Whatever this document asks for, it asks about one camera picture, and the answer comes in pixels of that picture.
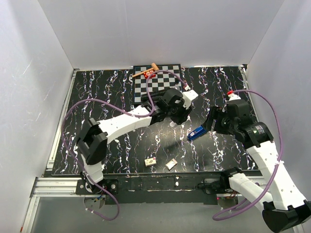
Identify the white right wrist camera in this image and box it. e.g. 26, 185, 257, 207
226, 91, 241, 101

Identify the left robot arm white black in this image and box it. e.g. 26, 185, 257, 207
76, 88, 198, 194

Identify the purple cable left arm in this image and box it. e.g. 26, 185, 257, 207
61, 69, 188, 221

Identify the black white chessboard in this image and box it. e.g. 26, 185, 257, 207
132, 64, 183, 104

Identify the black microphone silver grille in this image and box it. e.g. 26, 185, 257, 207
140, 90, 166, 102

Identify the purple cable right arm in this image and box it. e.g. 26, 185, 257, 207
212, 89, 285, 221

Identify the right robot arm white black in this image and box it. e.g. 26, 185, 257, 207
203, 100, 311, 233

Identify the white staple box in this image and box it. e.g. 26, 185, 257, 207
144, 157, 156, 167

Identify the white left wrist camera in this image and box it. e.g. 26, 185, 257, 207
182, 90, 198, 109

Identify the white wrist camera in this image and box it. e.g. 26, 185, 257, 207
182, 90, 198, 109
226, 91, 241, 101

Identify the wooden mallet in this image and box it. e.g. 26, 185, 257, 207
132, 63, 159, 77

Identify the red dice block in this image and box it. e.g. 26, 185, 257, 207
143, 70, 156, 79

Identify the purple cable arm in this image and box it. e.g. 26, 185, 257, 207
61, 69, 188, 221
212, 89, 285, 221

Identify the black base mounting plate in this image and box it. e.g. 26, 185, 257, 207
76, 172, 239, 205

